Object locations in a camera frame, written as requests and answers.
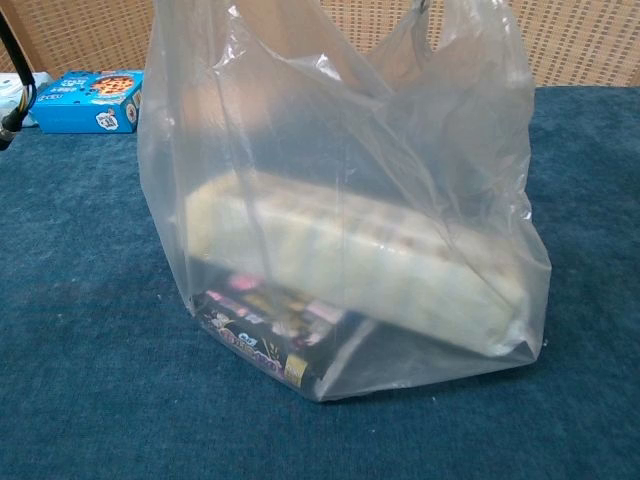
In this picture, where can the light blue wet wipes pack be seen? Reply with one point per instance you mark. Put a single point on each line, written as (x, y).
(12, 100)

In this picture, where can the black printed snack pack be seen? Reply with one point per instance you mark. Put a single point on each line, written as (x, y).
(250, 325)

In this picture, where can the blue cookie box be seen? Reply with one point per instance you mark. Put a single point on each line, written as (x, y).
(75, 107)

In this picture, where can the clear plastic bag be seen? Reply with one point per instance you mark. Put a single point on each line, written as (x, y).
(300, 125)

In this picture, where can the cream food package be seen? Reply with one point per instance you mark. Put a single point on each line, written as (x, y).
(350, 250)

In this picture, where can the blue carpet table mat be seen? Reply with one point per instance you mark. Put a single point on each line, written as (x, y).
(100, 350)

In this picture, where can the wicker folding screen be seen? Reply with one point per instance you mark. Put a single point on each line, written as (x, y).
(575, 40)

